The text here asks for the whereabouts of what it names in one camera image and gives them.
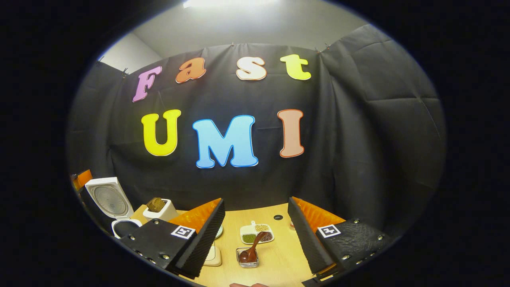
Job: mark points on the dark wooden spoon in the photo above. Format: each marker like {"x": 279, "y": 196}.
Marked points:
{"x": 248, "y": 255}

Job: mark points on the white divided bean dish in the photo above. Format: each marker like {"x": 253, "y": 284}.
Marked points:
{"x": 249, "y": 230}

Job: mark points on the black backdrop cloth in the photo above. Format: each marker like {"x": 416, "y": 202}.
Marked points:
{"x": 358, "y": 131}

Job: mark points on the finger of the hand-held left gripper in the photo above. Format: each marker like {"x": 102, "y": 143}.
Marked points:
{"x": 83, "y": 179}

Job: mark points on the ceiling light panel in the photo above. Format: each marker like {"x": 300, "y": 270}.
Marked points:
{"x": 227, "y": 3}

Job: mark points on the cream cutting board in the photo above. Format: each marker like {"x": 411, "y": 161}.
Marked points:
{"x": 214, "y": 255}

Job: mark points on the pale green plate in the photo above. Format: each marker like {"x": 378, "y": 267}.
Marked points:
{"x": 219, "y": 232}

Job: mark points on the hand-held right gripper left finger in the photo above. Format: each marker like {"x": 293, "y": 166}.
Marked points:
{"x": 203, "y": 243}

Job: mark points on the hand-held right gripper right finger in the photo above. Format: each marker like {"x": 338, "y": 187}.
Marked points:
{"x": 308, "y": 243}

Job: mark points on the white rice cooker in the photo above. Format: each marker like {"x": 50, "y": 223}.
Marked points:
{"x": 109, "y": 197}

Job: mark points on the brown bread slice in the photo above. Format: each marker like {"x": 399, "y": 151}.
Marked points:
{"x": 155, "y": 204}

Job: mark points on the white toaster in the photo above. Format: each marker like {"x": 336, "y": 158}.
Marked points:
{"x": 167, "y": 211}

